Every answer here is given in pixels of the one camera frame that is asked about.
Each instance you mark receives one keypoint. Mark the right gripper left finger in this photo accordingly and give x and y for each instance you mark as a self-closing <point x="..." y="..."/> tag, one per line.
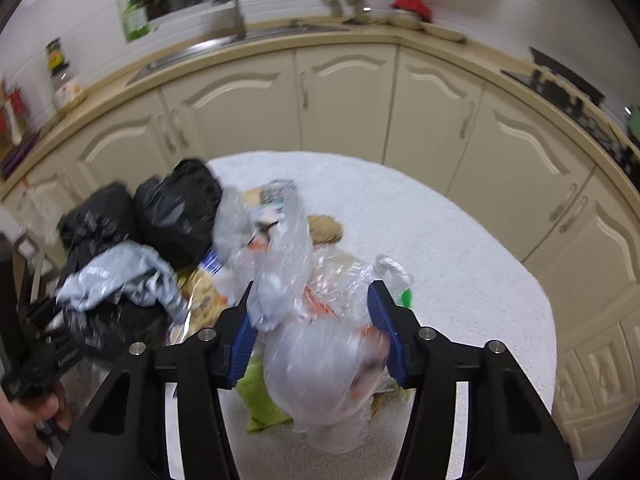
<point x="214" y="358"/>

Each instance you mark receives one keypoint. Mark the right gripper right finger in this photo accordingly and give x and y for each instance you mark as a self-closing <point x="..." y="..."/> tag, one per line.
<point x="426" y="361"/>

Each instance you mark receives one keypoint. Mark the clear plastic bag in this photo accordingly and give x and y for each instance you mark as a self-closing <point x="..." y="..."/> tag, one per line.
<point x="269" y="252"/>

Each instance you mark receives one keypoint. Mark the grey plastic bag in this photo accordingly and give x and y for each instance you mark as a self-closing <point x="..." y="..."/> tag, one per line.
<point x="128" y="270"/>

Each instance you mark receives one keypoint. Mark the black trash bag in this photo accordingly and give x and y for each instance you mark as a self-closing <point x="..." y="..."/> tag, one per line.
<point x="176" y="215"/>
<point x="103" y="220"/>

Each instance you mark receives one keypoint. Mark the cream kitchen cabinets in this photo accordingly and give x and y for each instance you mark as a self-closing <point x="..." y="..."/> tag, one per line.
<point x="443" y="115"/>

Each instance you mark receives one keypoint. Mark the left hand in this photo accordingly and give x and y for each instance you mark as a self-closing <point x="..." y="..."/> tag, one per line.
<point x="21" y="418"/>

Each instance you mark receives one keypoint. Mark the white towel table cover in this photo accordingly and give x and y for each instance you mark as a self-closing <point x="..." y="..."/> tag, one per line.
<point x="465" y="284"/>

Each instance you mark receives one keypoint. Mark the brown bread piece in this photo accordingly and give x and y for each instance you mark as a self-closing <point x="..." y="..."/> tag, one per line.
<point x="324" y="229"/>

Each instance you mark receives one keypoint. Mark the clear jar yellow contents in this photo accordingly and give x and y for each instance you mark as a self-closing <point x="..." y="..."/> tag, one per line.
<point x="67" y="90"/>

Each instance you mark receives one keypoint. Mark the steel sink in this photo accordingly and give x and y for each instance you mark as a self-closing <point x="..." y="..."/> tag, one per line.
<point x="214" y="45"/>

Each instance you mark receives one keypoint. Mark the gas stove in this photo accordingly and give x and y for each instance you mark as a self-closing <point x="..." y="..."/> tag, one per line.
<point x="577" y="99"/>

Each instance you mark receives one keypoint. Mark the green bottle on sill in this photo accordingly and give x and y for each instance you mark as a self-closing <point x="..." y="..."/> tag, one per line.
<point x="135" y="20"/>

